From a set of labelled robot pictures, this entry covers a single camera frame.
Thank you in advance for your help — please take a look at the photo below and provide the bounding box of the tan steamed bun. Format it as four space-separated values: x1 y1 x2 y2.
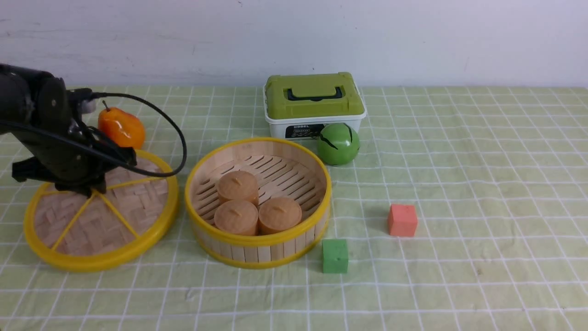
214 200 258 236
215 170 259 206
258 196 302 235

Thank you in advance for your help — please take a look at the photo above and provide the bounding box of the yellow rimmed bamboo steamer lid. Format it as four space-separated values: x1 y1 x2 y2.
23 168 180 273

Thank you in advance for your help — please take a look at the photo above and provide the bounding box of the black cable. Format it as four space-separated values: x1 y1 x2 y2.
0 92 188 178

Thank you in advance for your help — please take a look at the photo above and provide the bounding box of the white box with green lid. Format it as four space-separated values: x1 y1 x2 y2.
263 72 367 140

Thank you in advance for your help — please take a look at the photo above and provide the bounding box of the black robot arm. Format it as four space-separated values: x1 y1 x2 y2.
0 63 137 197

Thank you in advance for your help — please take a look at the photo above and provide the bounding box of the green striped ball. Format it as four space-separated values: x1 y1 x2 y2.
317 122 361 166

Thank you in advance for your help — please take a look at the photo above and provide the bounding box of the green foam cube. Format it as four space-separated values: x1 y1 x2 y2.
322 239 349 274

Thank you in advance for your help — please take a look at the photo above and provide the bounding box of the orange foam cube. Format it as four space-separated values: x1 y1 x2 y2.
388 204 418 237

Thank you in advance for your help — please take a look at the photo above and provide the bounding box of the yellow rimmed bamboo steamer basket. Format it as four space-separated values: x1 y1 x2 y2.
184 137 332 269

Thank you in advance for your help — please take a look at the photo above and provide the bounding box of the orange toy pear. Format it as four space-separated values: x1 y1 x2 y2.
97 101 146 149

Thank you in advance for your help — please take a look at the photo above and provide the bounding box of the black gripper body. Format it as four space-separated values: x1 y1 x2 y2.
12 126 138 197

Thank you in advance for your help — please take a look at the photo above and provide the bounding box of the green checkered tablecloth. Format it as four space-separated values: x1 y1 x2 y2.
0 87 588 331

